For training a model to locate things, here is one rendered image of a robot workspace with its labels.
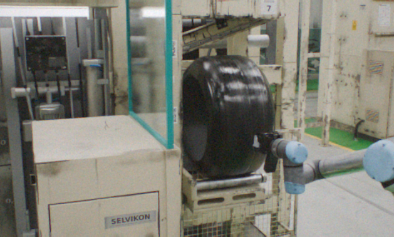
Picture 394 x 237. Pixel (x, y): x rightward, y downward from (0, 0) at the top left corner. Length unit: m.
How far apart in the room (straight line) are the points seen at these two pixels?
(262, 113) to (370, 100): 4.82
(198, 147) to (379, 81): 4.47
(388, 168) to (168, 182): 0.64
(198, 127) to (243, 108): 0.56
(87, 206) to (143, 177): 0.17
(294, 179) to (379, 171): 0.37
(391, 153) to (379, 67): 5.18
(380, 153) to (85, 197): 0.86
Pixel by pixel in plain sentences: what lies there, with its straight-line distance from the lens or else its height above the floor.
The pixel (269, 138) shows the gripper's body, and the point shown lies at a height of 1.18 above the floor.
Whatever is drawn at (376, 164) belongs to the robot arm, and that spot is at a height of 1.21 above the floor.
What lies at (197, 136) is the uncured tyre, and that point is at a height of 1.03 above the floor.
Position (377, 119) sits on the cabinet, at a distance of 6.70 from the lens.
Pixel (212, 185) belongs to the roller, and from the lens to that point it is 2.14.
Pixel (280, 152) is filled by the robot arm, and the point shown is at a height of 1.15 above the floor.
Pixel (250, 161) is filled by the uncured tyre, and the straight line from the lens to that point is 2.09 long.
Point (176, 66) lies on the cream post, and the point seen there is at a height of 1.43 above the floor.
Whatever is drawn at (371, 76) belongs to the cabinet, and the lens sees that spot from 6.74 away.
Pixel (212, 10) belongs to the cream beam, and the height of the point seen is 1.67.
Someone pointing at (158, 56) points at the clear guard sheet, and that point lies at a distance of 1.40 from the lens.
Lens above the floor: 1.63
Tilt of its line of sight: 12 degrees down
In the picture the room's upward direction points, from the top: straight up
